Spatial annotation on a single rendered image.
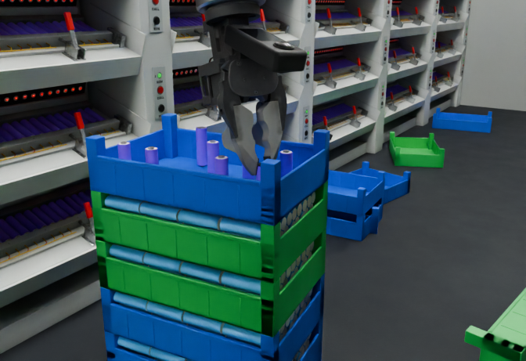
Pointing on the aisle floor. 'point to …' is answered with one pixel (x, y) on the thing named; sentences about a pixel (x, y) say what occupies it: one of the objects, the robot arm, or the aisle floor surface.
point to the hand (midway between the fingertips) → (262, 164)
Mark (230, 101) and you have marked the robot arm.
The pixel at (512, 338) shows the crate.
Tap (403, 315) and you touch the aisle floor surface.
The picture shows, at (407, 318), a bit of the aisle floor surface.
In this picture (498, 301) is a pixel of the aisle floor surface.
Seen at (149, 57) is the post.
